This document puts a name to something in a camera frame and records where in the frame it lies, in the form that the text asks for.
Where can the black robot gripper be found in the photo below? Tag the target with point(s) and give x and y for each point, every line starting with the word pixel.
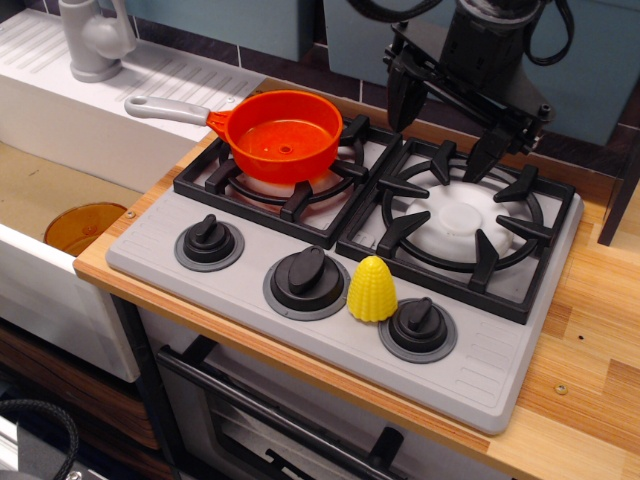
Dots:
pixel 475 65

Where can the white right burner disc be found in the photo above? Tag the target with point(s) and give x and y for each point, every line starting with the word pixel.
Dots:
pixel 457 212

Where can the black right burner grate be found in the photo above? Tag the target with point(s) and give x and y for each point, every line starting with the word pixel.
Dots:
pixel 507 285

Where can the black burner grate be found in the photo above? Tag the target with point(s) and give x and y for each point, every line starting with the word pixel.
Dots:
pixel 507 285
pixel 314 211

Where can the grey toy stove top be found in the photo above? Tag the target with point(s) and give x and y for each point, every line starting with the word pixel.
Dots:
pixel 477 383

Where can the black left burner grate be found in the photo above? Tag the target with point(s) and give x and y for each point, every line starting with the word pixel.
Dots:
pixel 314 211

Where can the yellow toy corn cob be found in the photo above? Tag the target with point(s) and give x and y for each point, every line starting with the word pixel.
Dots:
pixel 372 294

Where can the black right stove knob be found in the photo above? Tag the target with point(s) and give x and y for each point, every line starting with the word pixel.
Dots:
pixel 419 332

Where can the black stove knob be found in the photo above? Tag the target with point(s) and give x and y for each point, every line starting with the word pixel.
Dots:
pixel 209 245
pixel 419 332
pixel 306 286

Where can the black middle stove knob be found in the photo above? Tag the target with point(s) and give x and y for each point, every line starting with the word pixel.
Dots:
pixel 306 286

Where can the black left stove knob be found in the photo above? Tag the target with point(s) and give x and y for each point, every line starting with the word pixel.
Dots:
pixel 209 245

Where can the grey toy faucet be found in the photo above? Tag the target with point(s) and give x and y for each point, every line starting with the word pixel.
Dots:
pixel 96 43

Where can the white toy sink basin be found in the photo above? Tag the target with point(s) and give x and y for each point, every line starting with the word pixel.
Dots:
pixel 66 143

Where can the orange translucent plastic bowl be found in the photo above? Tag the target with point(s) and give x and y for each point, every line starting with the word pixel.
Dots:
pixel 75 229

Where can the orange toy pot grey handle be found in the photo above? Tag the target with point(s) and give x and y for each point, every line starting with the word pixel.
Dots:
pixel 280 137

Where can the toy oven door black handle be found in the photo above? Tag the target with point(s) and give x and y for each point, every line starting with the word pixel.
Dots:
pixel 247 421

